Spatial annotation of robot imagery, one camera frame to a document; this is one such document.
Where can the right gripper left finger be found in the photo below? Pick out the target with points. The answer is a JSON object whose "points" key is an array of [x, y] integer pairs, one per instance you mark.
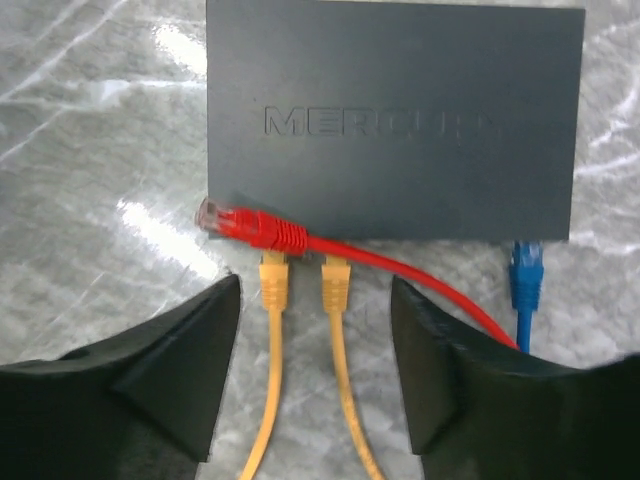
{"points": [[142, 404]]}

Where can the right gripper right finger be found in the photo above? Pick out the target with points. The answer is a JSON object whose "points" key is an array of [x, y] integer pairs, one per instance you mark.
{"points": [[477, 409]]}

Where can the yellow ethernet cable long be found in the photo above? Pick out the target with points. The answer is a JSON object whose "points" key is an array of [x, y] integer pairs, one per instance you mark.
{"points": [[274, 278]]}

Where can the yellow ethernet cable short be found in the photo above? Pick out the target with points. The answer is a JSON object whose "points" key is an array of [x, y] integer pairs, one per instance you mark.
{"points": [[336, 274]]}

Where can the black network switch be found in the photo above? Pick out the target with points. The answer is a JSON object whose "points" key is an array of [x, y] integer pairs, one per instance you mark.
{"points": [[396, 121]]}

